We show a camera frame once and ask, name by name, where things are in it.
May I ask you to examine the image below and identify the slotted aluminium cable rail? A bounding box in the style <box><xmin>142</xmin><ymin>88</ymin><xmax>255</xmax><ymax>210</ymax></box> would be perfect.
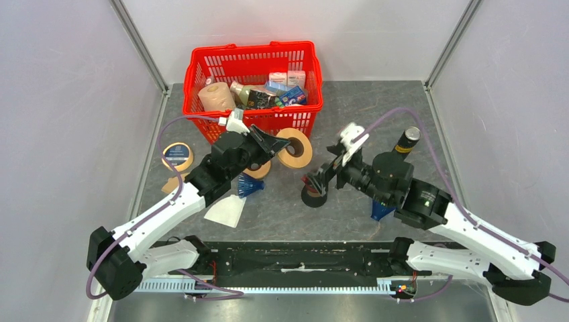
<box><xmin>135</xmin><ymin>277</ymin><xmax>414</xmax><ymax>296</ymax></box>

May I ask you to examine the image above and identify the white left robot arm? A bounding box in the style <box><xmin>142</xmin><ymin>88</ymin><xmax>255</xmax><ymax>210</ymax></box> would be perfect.
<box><xmin>86</xmin><ymin>125</ymin><xmax>291</xmax><ymax>301</ymax></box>

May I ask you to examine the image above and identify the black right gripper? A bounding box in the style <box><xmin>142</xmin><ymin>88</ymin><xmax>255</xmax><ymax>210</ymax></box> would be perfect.
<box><xmin>303</xmin><ymin>142</ymin><xmax>393</xmax><ymax>206</ymax></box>

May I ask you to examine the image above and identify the light blue small box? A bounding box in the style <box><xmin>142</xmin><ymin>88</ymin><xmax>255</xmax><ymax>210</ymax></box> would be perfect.
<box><xmin>264</xmin><ymin>80</ymin><xmax>292</xmax><ymax>97</ymax></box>

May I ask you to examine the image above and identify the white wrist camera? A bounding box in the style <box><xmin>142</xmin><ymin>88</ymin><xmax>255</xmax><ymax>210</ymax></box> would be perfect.
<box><xmin>339</xmin><ymin>122</ymin><xmax>370</xmax><ymax>166</ymax></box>
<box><xmin>218</xmin><ymin>108</ymin><xmax>250</xmax><ymax>135</ymax></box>

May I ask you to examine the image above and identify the black yellow drink can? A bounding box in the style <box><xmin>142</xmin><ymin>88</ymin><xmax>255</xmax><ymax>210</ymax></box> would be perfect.
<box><xmin>393</xmin><ymin>126</ymin><xmax>421</xmax><ymax>159</ymax></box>

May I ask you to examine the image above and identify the brown cardboard piece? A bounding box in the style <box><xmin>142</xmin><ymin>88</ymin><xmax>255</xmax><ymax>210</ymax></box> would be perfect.
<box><xmin>161</xmin><ymin>177</ymin><xmax>180</xmax><ymax>194</ymax></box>

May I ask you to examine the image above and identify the white paper coffee filter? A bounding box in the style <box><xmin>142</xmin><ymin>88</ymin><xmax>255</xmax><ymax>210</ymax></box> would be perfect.
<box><xmin>204</xmin><ymin>195</ymin><xmax>247</xmax><ymax>228</ymax></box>

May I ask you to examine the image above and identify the red plastic shopping basket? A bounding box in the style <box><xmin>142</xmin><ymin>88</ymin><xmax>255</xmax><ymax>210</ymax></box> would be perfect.
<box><xmin>182</xmin><ymin>41</ymin><xmax>323</xmax><ymax>144</ymax></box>

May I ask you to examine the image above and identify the green glass bottle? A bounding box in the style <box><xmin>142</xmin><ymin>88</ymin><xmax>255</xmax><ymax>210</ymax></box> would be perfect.
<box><xmin>229</xmin><ymin>81</ymin><xmax>266</xmax><ymax>109</ymax></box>

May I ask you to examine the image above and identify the wooden dripper holder ring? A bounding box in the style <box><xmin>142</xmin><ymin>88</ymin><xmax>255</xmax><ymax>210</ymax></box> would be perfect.
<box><xmin>276</xmin><ymin>127</ymin><xmax>313</xmax><ymax>170</ymax></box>

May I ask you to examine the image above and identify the white red carton box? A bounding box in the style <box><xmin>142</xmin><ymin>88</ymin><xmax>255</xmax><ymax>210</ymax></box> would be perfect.
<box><xmin>287</xmin><ymin>70</ymin><xmax>306</xmax><ymax>89</ymax></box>

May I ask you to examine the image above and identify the beige paper roll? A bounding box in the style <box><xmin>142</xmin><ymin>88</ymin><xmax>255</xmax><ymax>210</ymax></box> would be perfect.
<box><xmin>198</xmin><ymin>82</ymin><xmax>236</xmax><ymax>111</ymax></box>

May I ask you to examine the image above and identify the blue ribbed dripper cone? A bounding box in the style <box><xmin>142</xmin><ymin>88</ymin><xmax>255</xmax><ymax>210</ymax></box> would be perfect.
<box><xmin>237</xmin><ymin>173</ymin><xmax>265</xmax><ymax>199</ymax></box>
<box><xmin>370</xmin><ymin>200</ymin><xmax>396</xmax><ymax>221</ymax></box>

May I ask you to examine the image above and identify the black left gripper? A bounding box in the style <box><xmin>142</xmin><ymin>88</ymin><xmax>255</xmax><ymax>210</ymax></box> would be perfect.
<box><xmin>227</xmin><ymin>124</ymin><xmax>290</xmax><ymax>180</ymax></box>

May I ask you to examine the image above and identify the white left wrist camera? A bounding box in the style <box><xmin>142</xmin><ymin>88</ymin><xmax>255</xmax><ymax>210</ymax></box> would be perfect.
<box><xmin>218</xmin><ymin>108</ymin><xmax>250</xmax><ymax>135</ymax></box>

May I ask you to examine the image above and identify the white pink small box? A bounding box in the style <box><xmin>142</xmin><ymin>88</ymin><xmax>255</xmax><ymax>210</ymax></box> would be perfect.
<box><xmin>268</xmin><ymin>72</ymin><xmax>288</xmax><ymax>85</ymax></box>

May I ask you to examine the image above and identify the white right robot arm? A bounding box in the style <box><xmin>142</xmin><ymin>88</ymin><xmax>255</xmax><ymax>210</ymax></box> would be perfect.
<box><xmin>301</xmin><ymin>144</ymin><xmax>556</xmax><ymax>306</ymax></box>

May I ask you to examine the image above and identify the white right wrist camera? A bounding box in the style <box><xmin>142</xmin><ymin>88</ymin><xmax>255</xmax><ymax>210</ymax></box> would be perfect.
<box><xmin>339</xmin><ymin>122</ymin><xmax>370</xmax><ymax>166</ymax></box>

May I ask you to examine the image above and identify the blue toothpaste box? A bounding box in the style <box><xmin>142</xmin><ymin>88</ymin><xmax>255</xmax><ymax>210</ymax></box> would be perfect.
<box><xmin>279</xmin><ymin>86</ymin><xmax>307</xmax><ymax>106</ymax></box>

